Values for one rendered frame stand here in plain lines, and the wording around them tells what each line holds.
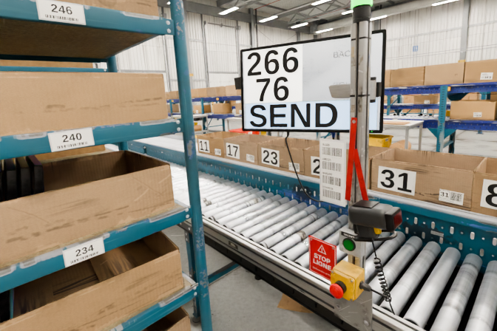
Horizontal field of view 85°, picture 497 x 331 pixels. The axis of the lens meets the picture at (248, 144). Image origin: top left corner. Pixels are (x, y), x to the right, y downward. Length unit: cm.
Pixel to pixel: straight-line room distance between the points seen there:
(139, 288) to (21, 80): 45
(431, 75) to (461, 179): 472
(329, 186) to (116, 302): 61
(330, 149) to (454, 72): 519
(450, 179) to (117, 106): 124
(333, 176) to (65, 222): 66
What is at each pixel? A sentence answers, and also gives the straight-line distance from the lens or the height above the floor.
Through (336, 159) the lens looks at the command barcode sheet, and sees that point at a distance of 83.
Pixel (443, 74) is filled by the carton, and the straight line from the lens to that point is 597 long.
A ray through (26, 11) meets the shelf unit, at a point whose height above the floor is 152.
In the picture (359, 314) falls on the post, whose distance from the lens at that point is 102.
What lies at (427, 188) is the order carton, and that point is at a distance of 141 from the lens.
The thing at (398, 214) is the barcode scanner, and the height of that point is 108.
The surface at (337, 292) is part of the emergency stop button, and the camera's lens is 88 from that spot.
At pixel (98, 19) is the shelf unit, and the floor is 152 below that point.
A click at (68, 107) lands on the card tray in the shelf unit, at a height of 138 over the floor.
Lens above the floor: 139
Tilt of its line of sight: 10 degrees down
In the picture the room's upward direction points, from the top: 3 degrees counter-clockwise
